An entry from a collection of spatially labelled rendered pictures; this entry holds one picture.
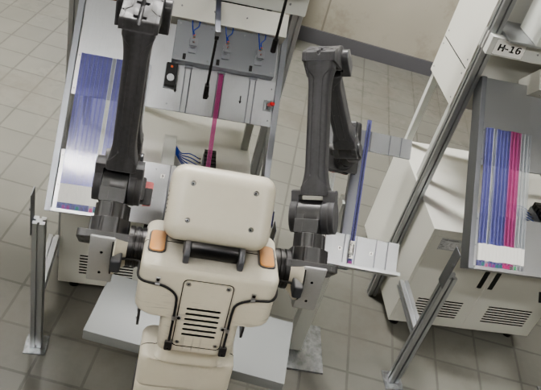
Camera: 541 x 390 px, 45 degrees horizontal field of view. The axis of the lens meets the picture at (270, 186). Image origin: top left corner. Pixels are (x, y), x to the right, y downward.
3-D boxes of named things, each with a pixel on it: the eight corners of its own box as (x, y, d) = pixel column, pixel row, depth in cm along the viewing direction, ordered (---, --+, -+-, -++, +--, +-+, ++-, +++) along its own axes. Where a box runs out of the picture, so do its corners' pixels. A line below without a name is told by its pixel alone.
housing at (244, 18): (277, 49, 230) (286, 38, 216) (138, 22, 221) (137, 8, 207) (280, 27, 230) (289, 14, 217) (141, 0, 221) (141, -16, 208)
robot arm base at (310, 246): (283, 265, 137) (338, 273, 139) (287, 227, 139) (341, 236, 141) (275, 270, 145) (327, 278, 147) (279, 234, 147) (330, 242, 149)
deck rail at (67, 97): (52, 211, 210) (50, 210, 204) (46, 210, 210) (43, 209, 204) (88, 0, 217) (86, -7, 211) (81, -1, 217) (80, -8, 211)
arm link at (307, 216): (292, 238, 142) (316, 239, 141) (297, 193, 145) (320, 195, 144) (301, 247, 151) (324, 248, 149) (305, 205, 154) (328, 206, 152)
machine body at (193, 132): (222, 310, 284) (252, 202, 247) (56, 291, 271) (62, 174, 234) (222, 213, 335) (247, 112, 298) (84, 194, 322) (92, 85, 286)
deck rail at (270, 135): (258, 239, 222) (261, 239, 216) (252, 238, 222) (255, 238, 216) (285, 39, 229) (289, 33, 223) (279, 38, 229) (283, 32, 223)
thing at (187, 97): (267, 129, 226) (270, 126, 221) (72, 96, 214) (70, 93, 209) (279, 37, 229) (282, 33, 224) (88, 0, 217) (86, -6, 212)
